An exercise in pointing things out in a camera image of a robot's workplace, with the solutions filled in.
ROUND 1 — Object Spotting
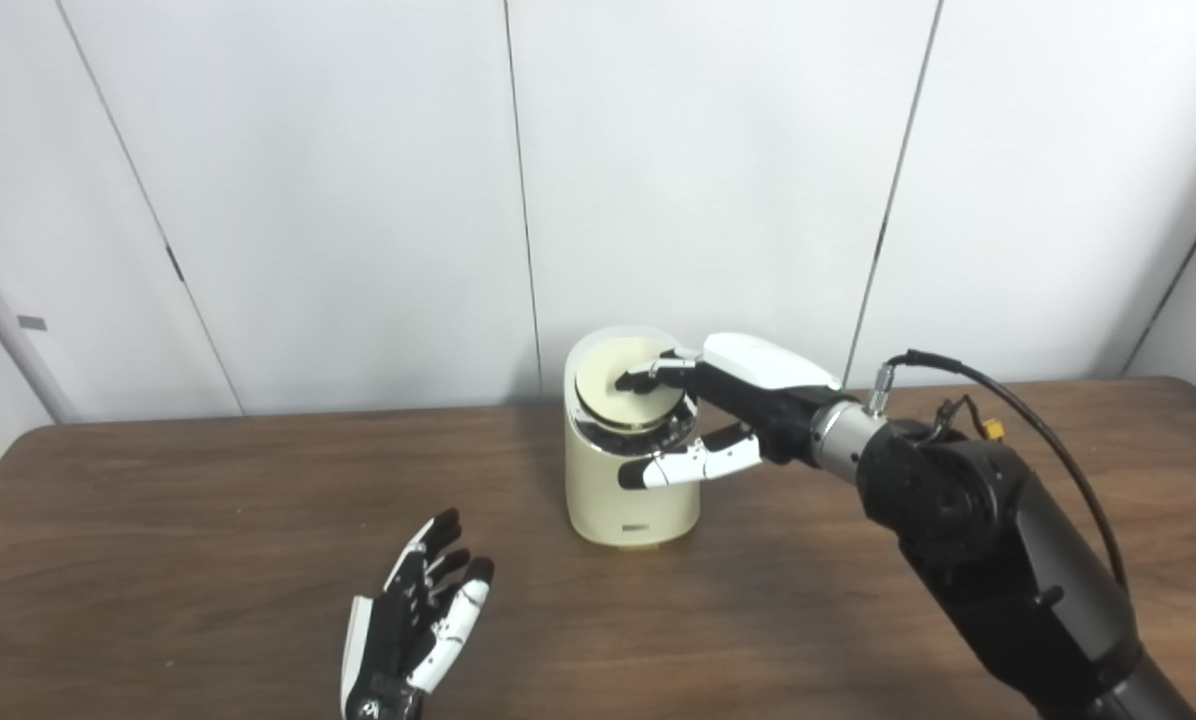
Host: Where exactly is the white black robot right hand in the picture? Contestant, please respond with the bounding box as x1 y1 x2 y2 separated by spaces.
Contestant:
613 332 849 491

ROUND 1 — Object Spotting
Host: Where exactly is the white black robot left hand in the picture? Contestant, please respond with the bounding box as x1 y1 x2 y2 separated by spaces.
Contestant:
340 508 496 720

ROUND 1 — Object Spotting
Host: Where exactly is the round cream bin lid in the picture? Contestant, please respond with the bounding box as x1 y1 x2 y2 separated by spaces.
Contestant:
573 338 689 433

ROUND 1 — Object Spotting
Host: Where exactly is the cream-colored trash bin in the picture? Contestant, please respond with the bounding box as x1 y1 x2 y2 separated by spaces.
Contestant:
563 325 704 549

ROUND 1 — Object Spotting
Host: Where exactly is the black bin liner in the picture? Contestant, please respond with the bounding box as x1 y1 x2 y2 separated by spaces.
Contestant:
574 415 701 459

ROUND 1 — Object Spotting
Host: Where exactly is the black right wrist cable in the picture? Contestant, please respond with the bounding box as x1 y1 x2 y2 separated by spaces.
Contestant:
866 349 1129 596

